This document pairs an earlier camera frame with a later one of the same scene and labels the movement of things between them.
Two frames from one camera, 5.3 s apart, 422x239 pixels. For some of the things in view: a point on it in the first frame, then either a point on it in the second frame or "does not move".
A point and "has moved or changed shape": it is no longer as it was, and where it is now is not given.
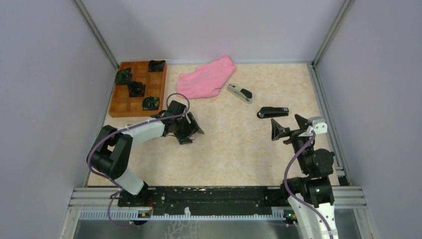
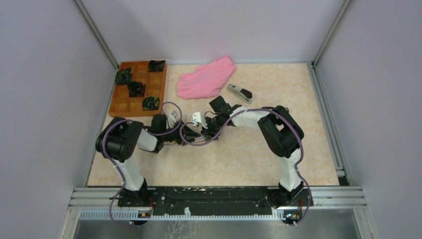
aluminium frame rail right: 334,141 does not move
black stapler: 270,111 has moved or changed shape
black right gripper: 278,131 → 207,132
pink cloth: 206,81 does not move
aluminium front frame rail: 100,197 does not move
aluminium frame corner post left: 84,12 does not move
